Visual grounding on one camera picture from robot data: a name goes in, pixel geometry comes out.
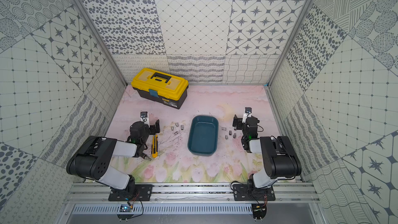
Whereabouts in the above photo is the teal plastic storage tray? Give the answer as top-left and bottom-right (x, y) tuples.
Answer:
(188, 115), (219, 157)

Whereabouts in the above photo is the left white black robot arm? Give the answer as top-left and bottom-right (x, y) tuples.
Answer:
(66, 118), (160, 193)

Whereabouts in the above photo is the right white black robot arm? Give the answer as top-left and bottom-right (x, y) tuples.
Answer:
(232, 113), (302, 189)

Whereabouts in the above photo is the yellow utility knife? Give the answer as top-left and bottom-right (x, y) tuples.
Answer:
(151, 134), (159, 158)

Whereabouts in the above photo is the yellow black toolbox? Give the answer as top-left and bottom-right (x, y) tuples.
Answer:
(131, 68), (189, 109)

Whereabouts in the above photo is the left green circuit board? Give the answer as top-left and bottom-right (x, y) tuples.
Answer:
(117, 204), (134, 221)

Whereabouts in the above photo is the right black circuit board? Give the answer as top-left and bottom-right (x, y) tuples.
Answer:
(251, 204), (267, 221)

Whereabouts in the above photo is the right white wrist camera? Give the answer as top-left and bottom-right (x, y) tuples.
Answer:
(242, 107), (252, 123)

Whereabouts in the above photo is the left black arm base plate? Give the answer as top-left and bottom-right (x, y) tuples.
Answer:
(108, 184), (153, 202)

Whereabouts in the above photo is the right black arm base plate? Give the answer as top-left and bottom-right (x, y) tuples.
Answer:
(230, 183), (276, 202)

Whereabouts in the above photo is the aluminium mounting rail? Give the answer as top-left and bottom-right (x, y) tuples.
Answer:
(64, 182), (320, 204)

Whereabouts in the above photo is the white slotted cable duct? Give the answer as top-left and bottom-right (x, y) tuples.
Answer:
(72, 203), (252, 214)

